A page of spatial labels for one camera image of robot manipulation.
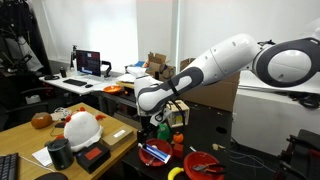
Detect wooden shape sorter box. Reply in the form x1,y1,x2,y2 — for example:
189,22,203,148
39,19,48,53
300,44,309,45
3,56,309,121
167,100,190,128

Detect red bowl with ball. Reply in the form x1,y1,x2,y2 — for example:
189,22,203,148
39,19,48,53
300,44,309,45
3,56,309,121
139,138,173,167

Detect red cube block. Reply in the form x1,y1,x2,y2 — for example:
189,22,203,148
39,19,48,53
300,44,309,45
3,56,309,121
173,144,184,158

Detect black box red label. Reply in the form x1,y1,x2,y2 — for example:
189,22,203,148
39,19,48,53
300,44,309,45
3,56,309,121
76,142,111,174

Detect white plush chicken toy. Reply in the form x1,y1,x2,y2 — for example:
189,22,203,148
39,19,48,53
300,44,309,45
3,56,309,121
57,107,104,152

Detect small open cardboard box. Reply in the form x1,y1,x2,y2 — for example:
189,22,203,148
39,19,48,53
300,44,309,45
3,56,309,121
146,52,176,81

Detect large cardboard box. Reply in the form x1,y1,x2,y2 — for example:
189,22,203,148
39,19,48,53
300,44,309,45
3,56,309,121
179,73,240,112

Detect brown cardboard flat box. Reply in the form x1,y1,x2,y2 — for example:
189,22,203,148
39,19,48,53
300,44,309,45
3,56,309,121
102,125,133,151

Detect red handled pliers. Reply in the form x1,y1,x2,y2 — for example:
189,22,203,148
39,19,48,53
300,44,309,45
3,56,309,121
192,163,225,174

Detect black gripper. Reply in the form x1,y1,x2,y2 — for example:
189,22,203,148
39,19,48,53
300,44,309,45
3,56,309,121
137,116,157,143

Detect green toy figure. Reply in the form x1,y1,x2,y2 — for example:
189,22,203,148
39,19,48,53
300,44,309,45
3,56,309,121
157,124,170,141

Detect blue and white tube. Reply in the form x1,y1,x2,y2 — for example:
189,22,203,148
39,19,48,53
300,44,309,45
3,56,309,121
138,143,171,163

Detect black cylinder speaker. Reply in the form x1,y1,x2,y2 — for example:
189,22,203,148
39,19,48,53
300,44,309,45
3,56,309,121
47,138,74,170

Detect orange bowl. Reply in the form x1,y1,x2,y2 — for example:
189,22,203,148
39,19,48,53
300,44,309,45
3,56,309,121
103,85,122,95

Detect orange ball toy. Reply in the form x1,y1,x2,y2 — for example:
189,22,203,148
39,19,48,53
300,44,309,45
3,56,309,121
173,132,184,143

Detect computer monitor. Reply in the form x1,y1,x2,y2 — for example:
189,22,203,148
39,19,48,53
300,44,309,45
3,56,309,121
76,50,101,76

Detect black keyboard corner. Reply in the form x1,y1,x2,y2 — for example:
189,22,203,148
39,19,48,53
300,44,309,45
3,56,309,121
0,153,19,180

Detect red bowl with pliers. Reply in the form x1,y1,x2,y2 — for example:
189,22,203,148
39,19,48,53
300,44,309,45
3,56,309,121
183,151,224,180

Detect black keyboard on desk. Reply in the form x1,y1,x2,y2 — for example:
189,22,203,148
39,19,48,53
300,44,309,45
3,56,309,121
63,79,87,87

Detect yellow banana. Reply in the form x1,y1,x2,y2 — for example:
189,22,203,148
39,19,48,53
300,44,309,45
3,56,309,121
167,167,184,180

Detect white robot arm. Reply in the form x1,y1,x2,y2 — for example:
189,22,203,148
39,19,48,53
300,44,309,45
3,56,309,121
134,29,320,143

